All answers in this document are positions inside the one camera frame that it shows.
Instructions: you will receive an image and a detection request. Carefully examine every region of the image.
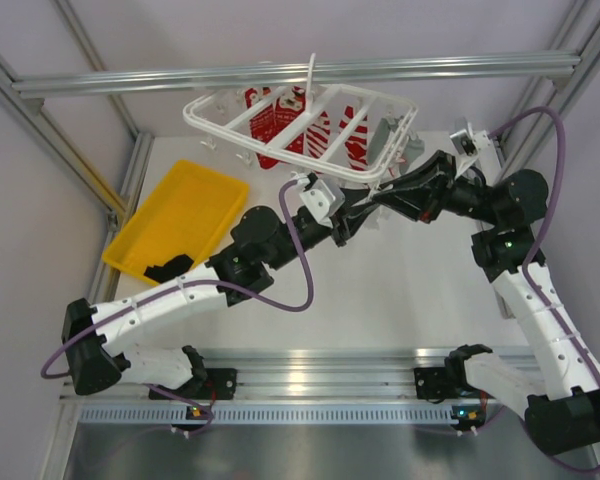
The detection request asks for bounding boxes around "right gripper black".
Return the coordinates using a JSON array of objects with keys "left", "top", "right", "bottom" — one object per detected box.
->
[{"left": 372, "top": 151, "right": 501, "bottom": 226}]

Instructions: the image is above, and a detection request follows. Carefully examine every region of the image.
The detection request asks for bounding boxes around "white plastic clip hanger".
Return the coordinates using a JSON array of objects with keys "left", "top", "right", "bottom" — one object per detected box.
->
[{"left": 182, "top": 81, "right": 418, "bottom": 185}]

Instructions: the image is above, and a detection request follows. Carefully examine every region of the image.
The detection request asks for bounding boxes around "black sock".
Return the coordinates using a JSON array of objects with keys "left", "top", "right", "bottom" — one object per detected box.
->
[{"left": 143, "top": 254, "right": 194, "bottom": 285}]

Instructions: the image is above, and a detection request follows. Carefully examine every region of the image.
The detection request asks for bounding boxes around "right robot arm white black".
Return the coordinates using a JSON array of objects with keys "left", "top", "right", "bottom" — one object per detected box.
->
[{"left": 372, "top": 151, "right": 600, "bottom": 456}]

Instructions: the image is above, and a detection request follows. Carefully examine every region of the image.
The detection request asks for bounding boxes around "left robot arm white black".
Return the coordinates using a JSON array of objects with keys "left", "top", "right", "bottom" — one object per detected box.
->
[{"left": 61, "top": 190, "right": 378, "bottom": 398}]

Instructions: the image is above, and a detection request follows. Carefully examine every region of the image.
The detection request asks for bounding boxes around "grey sock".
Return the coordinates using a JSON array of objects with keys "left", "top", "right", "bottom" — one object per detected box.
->
[
  {"left": 398, "top": 137, "right": 425, "bottom": 175},
  {"left": 367, "top": 116, "right": 403, "bottom": 164}
]

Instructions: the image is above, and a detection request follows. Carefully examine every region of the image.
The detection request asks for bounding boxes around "red white striped sock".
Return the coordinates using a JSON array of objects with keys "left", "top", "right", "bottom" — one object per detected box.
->
[
  {"left": 305, "top": 111, "right": 331, "bottom": 158},
  {"left": 339, "top": 105, "right": 368, "bottom": 171}
]

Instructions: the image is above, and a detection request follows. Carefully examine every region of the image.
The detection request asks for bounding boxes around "yellow plastic tray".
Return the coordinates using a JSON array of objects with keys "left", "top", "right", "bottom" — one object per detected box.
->
[{"left": 102, "top": 160, "right": 250, "bottom": 286}]

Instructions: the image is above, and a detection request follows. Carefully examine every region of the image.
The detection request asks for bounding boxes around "aluminium top crossbar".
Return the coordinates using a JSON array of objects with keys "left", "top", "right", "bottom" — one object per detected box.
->
[{"left": 12, "top": 50, "right": 582, "bottom": 98}]

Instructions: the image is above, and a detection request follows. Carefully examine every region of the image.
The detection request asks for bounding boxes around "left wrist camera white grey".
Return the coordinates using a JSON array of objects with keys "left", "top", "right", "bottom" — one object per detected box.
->
[{"left": 291, "top": 172, "right": 343, "bottom": 223}]

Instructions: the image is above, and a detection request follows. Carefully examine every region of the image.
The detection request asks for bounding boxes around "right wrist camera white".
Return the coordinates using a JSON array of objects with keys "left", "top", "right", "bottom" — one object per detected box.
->
[{"left": 449, "top": 117, "right": 493, "bottom": 177}]

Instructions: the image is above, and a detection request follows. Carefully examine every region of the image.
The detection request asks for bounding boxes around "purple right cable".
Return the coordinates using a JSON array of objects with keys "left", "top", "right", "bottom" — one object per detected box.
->
[{"left": 489, "top": 106, "right": 600, "bottom": 474}]

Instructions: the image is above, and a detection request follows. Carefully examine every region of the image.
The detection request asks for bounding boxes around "purple cable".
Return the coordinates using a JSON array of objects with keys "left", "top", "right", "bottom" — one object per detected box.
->
[
  {"left": 40, "top": 180, "right": 316, "bottom": 379},
  {"left": 489, "top": 106, "right": 600, "bottom": 474}
]

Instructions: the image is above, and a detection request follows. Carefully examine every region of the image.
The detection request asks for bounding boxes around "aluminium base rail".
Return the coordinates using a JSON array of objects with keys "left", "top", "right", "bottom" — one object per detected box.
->
[{"left": 59, "top": 347, "right": 546, "bottom": 406}]

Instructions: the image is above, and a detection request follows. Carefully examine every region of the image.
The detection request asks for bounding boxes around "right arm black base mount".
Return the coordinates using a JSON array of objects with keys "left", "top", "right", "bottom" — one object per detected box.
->
[{"left": 413, "top": 367, "right": 479, "bottom": 403}]

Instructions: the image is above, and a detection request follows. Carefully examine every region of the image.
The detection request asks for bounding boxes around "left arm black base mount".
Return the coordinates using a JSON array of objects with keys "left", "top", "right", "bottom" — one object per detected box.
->
[{"left": 161, "top": 368, "right": 238, "bottom": 400}]

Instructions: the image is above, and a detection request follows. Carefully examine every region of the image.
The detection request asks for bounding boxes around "grey slotted cable duct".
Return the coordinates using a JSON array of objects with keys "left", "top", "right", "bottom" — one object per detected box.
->
[{"left": 79, "top": 403, "right": 485, "bottom": 425}]

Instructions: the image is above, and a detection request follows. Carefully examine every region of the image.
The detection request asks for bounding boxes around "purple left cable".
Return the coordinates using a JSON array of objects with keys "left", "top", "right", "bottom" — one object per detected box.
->
[{"left": 40, "top": 180, "right": 316, "bottom": 379}]

